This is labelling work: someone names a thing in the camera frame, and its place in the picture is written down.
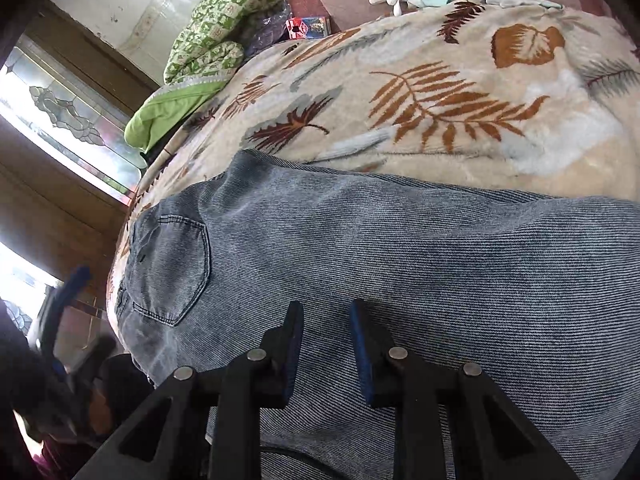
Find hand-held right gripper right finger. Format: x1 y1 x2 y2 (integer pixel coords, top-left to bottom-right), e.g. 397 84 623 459
350 299 568 480

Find wooden door with patterned glass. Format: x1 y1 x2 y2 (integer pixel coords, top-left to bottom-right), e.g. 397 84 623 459
0 0 161 321

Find green patterned quilt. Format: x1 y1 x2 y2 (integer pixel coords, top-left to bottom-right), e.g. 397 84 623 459
124 0 293 153

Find leaf print blanket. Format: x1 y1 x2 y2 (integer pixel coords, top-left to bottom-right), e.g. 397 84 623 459
105 0 640 321

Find gray denim pants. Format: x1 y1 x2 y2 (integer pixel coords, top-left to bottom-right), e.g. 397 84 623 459
114 149 640 480

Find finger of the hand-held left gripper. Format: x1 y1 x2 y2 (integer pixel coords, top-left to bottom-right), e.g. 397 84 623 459
70 337 118 401
30 266 93 361

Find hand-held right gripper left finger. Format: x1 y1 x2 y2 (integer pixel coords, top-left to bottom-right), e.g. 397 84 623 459
72 301 304 480

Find purple plastic bag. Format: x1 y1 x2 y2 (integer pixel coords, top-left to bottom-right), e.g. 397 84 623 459
244 2 293 56

